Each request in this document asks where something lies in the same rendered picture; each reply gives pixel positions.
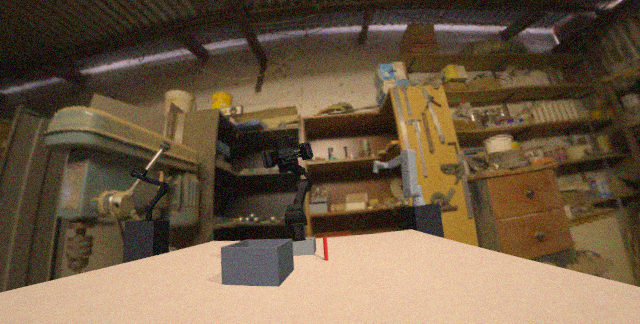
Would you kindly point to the red peg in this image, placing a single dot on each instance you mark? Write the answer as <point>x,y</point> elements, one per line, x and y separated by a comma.
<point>325,249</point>

